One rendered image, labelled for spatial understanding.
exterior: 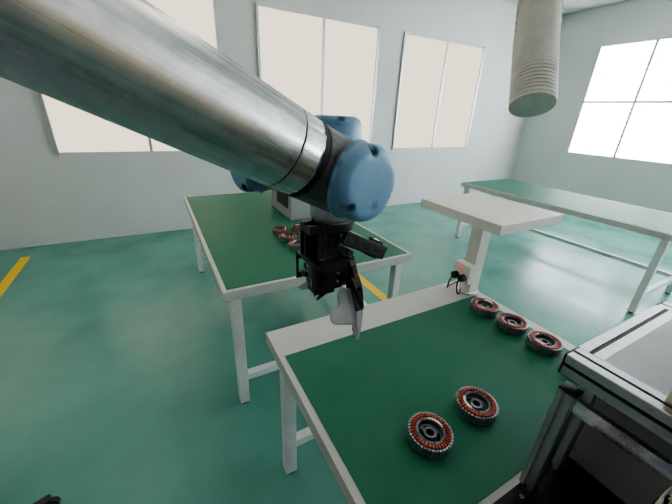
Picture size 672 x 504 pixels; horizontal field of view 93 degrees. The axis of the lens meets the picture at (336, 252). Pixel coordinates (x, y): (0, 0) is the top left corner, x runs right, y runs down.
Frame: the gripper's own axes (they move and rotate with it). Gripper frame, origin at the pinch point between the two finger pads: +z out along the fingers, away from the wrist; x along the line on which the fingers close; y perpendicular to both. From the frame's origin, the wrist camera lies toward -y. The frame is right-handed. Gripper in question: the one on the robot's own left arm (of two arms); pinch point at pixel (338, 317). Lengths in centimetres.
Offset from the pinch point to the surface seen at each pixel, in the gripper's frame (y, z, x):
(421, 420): -24.2, 37.2, 5.2
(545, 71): -107, -52, -33
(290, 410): -8, 75, -44
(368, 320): -41, 41, -41
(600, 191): -676, 76, -199
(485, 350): -68, 40, -6
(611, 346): -45, 4, 29
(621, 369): -39, 4, 32
